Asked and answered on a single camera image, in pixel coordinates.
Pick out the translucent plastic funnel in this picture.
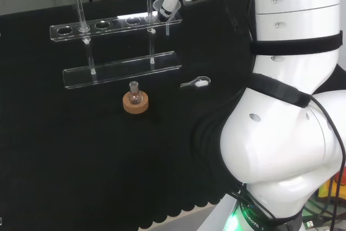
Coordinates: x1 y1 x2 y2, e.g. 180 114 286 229
152 0 181 36

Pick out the clear acrylic funnel stand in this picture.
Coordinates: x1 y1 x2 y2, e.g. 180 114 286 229
49 0 183 90

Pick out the small round-bottom glass flask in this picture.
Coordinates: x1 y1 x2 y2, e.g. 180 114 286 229
128 81 143 105

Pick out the black scallop-edged cloth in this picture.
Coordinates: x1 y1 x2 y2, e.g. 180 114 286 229
0 0 346 231

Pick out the yellow stop button box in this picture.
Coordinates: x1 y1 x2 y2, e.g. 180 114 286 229
317 179 336 202

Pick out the cork ring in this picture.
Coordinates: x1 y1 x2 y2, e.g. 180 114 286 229
122 90 150 114

